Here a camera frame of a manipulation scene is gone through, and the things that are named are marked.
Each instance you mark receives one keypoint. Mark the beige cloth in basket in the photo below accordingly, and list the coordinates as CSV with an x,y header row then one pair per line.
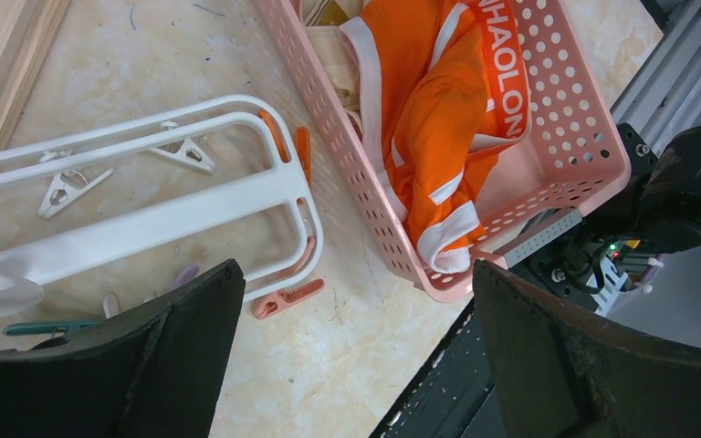
x,y
322,20

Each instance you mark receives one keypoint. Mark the wooden drying rack frame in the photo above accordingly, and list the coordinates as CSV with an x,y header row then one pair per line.
x,y
27,32

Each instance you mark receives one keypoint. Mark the pink perforated plastic basket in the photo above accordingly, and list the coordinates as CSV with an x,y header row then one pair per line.
x,y
572,162

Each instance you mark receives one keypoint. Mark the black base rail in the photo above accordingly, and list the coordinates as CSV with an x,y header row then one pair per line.
x,y
452,394

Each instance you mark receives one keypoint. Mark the salmon pink clothes peg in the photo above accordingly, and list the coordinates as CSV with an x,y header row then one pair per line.
x,y
288,297

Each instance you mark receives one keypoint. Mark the white plastic clip hanger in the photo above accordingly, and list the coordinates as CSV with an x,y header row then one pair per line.
x,y
26,269

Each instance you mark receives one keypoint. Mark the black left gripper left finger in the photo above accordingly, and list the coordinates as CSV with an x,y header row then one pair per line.
x,y
155,370

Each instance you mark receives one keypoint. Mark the teal clothes peg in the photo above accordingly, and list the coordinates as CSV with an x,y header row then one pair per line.
x,y
52,328

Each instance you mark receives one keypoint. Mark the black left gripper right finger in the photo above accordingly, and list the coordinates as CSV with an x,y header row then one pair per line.
x,y
560,370

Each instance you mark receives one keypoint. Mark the white clothes peg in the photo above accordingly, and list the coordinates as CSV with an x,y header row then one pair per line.
x,y
187,152
65,188

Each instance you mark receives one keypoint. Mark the orange underwear white trim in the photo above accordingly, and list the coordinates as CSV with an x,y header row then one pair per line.
x,y
443,92

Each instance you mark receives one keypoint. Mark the orange clothes peg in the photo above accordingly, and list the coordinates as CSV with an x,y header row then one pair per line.
x,y
302,143

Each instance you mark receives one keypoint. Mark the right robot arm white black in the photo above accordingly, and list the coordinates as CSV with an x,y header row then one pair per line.
x,y
620,247

